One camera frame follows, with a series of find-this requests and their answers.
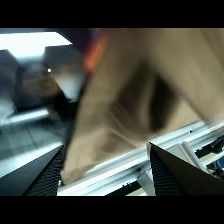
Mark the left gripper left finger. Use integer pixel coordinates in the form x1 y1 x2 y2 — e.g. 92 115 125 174
0 144 65 197

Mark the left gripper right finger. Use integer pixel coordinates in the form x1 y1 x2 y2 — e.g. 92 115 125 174
148 142 224 197

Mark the brown shirt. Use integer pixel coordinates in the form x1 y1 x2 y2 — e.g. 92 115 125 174
60 27 224 185

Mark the silver frame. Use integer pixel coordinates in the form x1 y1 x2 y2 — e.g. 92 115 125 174
57 119 224 197

